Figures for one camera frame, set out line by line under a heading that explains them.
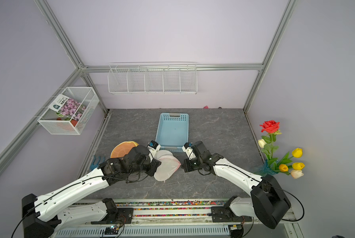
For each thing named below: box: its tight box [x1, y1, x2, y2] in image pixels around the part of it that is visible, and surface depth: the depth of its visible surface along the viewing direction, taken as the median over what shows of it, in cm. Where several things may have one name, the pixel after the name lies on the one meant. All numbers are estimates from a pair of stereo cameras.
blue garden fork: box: [89, 155, 106, 171], surface depth 94 cm
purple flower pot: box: [56, 98, 88, 127], surface depth 76 cm
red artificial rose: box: [259, 119, 281, 134], surface depth 64 cm
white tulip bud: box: [257, 138, 267, 149], surface depth 70 cm
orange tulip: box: [279, 163, 289, 173], surface depth 59 cm
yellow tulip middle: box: [292, 162, 306, 171], surface depth 60 cm
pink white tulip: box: [290, 169, 304, 179], surface depth 60 cm
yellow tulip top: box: [291, 147, 303, 159], surface depth 65 cm
